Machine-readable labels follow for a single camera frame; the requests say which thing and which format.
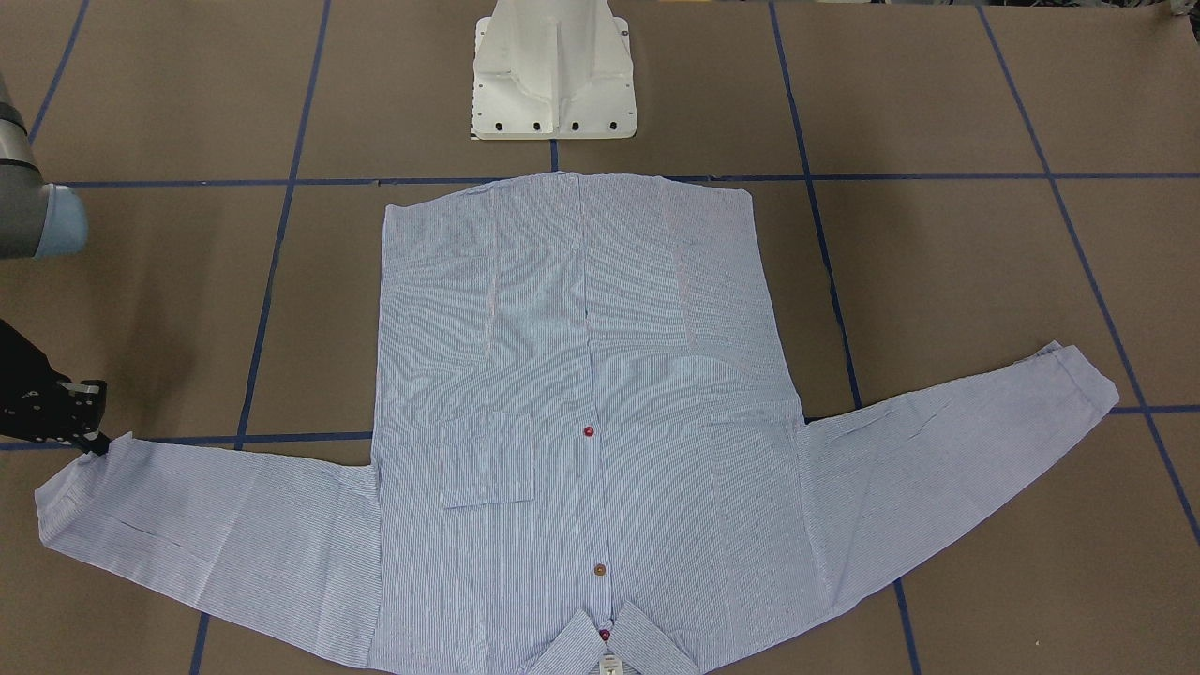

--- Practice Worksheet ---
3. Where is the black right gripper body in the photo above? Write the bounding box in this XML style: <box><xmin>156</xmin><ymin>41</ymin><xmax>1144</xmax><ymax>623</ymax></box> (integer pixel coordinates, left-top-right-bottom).
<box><xmin>1</xmin><ymin>321</ymin><xmax>107</xmax><ymax>449</ymax></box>

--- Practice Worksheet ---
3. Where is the light blue striped shirt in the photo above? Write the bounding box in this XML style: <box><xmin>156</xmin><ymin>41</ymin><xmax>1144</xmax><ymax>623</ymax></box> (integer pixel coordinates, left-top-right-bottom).
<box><xmin>35</xmin><ymin>172</ymin><xmax>1118</xmax><ymax>674</ymax></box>

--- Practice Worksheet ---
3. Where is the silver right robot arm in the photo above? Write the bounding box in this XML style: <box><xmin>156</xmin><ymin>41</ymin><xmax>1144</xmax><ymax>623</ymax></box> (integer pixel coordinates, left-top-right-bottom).
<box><xmin>1</xmin><ymin>86</ymin><xmax>110</xmax><ymax>456</ymax></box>

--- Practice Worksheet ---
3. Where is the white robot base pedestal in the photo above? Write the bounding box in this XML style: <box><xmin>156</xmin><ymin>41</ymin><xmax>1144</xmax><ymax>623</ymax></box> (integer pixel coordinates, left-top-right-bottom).
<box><xmin>469</xmin><ymin>1</ymin><xmax>638</xmax><ymax>141</ymax></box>

